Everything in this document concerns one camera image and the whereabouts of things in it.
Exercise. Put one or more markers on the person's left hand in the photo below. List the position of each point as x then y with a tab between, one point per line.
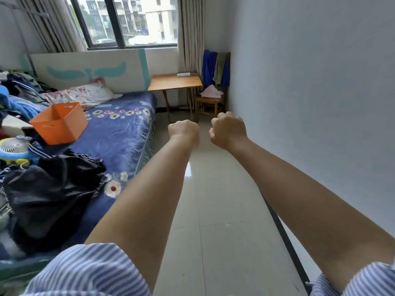
184	129

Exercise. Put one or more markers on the person's right hand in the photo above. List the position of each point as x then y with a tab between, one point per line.
227	130

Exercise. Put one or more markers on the person's right thumb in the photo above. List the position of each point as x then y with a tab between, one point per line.
212	134

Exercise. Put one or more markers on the person's left forearm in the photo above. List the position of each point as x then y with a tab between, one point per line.
145	194

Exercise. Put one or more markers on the person's right forearm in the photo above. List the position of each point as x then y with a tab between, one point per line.
308	209

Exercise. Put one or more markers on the wooden chair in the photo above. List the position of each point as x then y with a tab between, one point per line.
213	101

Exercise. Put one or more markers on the pink cloth on chair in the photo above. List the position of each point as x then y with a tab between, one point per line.
211	91

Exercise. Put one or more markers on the wooden folding table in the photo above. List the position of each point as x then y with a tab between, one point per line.
175	82

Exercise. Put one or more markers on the green garment on chair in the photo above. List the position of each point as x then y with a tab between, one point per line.
219	69

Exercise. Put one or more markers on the small white box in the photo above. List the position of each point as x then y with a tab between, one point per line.
183	74

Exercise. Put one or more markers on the blue garment on chair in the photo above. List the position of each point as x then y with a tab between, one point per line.
209	67

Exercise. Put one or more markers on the blue floral bed sheet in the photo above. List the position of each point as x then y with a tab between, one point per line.
118	135

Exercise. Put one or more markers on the beige curtain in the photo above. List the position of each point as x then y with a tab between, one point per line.
51	24
191	33

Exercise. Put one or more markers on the pink floral pillow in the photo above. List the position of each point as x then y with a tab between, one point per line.
81	93

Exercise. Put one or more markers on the white headboard with teal print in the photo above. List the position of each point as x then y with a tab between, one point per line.
89	70

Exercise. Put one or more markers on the black framed window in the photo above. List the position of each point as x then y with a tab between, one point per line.
123	21

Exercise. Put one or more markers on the orange storage box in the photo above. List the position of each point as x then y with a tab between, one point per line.
60	122

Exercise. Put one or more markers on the black jacket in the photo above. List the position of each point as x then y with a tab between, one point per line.
51	197

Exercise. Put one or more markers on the blue striped left shirt sleeve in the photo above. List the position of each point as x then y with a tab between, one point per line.
88	271

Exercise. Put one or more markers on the blue striped shirt sleeve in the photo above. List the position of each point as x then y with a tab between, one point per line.
88	271
358	282

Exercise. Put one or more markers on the pile of clothes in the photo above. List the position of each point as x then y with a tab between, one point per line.
20	92

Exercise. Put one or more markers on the small white fan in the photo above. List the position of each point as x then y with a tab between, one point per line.
15	145

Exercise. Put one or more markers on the blue striped right shirt sleeve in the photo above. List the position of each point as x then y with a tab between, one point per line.
358	282

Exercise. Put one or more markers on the metal clothes rack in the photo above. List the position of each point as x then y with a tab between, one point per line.
23	30

